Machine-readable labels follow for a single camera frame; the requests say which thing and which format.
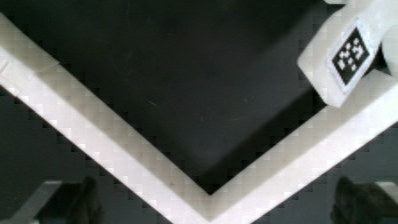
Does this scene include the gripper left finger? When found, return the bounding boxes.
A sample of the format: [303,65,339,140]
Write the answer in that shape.
[10,177,104,224]

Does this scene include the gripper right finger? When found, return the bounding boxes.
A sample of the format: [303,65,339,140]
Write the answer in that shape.
[330,177,398,224]

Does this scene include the white table leg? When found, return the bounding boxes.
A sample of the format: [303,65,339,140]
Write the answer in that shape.
[296,0,398,107]

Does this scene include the white fence frame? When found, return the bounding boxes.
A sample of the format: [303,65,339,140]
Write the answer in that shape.
[0,14,398,224]

